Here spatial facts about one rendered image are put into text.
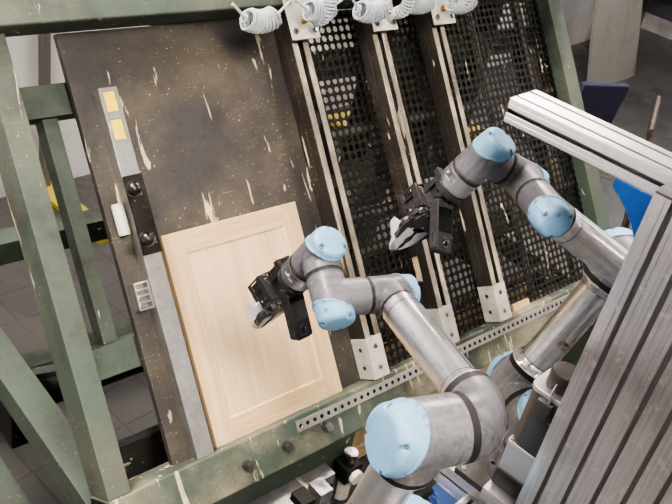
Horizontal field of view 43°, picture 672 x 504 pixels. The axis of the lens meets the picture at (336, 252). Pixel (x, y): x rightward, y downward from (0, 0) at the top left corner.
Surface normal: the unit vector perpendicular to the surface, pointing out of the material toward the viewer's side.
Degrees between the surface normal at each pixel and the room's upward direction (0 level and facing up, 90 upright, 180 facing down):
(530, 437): 90
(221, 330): 53
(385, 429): 83
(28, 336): 0
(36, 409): 0
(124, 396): 0
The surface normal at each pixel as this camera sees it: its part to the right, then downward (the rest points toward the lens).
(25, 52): 0.72, 0.48
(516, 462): -0.67, 0.29
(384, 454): -0.87, -0.03
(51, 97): 0.62, -0.09
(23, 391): 0.18, -0.82
